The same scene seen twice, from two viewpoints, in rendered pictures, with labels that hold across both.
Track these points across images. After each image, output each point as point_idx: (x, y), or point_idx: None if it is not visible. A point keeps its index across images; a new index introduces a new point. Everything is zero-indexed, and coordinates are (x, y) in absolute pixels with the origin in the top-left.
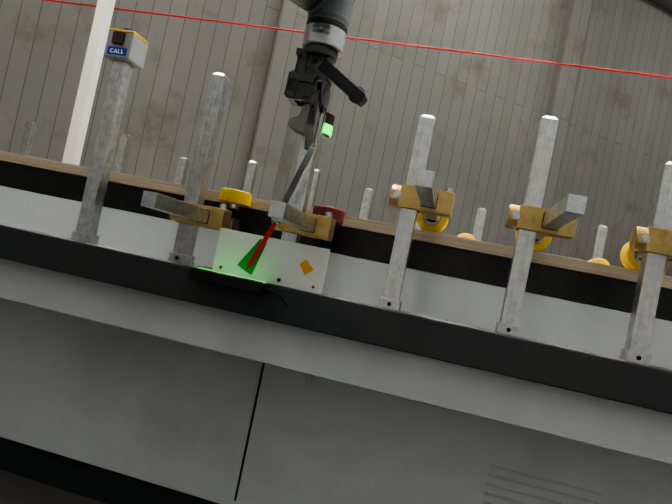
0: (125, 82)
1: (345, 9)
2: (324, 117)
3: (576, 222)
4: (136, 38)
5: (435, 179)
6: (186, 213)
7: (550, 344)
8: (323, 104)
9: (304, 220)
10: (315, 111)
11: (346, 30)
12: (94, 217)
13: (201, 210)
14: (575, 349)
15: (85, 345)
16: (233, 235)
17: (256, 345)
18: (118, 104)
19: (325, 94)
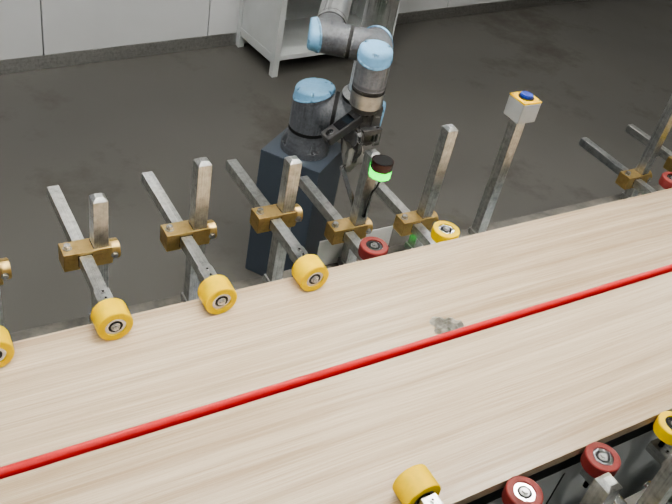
0: (509, 131)
1: (354, 72)
2: (355, 153)
3: (160, 230)
4: (511, 98)
5: (234, 171)
6: (384, 200)
7: (158, 302)
8: (347, 140)
9: (320, 207)
10: (341, 142)
11: (353, 88)
12: (476, 219)
13: (396, 208)
14: (142, 311)
15: None
16: (383, 230)
17: None
18: (501, 146)
19: (348, 133)
